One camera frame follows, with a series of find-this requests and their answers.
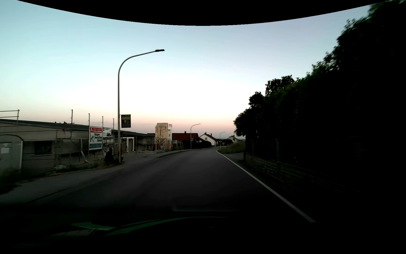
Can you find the red-roofed building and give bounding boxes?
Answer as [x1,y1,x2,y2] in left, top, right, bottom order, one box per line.
[172,132,201,149]

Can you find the grass verge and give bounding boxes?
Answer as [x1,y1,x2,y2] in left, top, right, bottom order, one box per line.
[219,141,246,155]

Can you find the pale silo tower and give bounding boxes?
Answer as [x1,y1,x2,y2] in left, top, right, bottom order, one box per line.
[155,123,173,151]

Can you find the dark asphalt road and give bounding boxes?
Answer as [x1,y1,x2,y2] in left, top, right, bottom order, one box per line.
[0,147,316,230]

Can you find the road markings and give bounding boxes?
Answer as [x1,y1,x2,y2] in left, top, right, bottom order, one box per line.
[216,150,316,223]

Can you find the dark bush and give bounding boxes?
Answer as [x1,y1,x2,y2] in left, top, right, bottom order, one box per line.
[104,147,115,166]

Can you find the white construction billboard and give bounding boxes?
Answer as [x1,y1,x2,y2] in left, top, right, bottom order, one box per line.
[88,126,113,151]

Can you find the car's own bonnet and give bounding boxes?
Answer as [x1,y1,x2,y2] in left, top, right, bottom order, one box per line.
[9,216,316,249]

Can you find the row of dark trees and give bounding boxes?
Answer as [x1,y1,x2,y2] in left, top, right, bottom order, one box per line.
[233,0,406,159]

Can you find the grey low building with scaffolding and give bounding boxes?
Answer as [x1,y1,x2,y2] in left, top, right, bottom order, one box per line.
[0,109,156,177]

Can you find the grey pavement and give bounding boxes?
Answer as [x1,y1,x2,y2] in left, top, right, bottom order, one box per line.
[0,150,189,212]

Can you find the tall curved lamp post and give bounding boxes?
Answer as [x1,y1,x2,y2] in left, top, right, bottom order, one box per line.
[117,49,165,164]

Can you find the dark fence with wall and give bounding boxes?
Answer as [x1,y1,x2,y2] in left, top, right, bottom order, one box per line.
[243,139,406,219]

